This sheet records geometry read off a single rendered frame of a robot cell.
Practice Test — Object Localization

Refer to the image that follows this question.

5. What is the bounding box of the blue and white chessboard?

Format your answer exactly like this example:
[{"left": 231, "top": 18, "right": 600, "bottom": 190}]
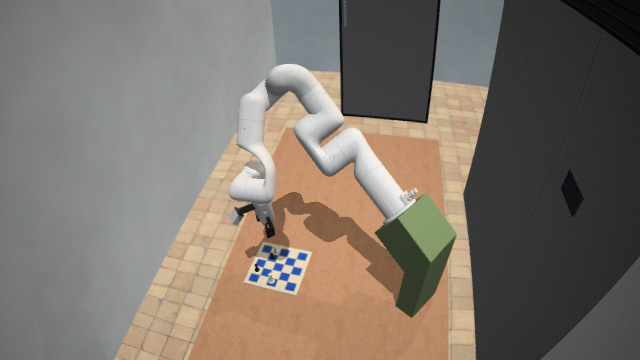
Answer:
[{"left": 244, "top": 242, "right": 312, "bottom": 296}]

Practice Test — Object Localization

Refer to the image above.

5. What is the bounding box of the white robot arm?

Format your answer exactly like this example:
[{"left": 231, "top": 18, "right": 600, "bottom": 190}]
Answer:
[{"left": 229, "top": 64, "right": 418, "bottom": 225}]

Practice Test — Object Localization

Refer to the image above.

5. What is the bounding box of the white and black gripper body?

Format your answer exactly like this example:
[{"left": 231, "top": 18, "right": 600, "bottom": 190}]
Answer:
[{"left": 252, "top": 203, "right": 275, "bottom": 226}]

